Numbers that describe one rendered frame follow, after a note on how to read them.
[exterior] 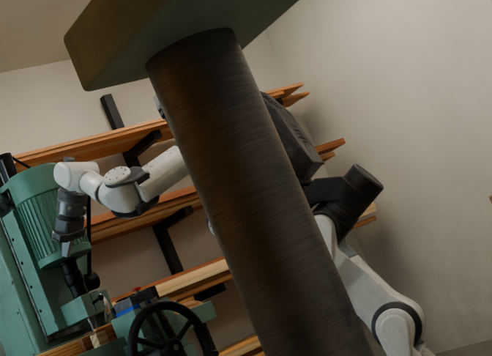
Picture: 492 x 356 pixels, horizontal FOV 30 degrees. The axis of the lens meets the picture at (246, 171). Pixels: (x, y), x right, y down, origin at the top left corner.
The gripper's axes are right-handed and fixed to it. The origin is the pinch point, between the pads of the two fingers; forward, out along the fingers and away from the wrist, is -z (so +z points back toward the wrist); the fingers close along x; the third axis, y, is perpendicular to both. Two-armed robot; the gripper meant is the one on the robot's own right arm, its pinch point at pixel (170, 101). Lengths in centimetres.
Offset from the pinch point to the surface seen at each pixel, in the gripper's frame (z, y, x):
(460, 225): 8, 136, -285
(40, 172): 19, 9, 53
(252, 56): -177, 186, -244
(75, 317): 60, 31, 48
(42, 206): 28, 14, 55
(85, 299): 58, 23, 47
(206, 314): 74, 18, 10
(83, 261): 36, 42, 32
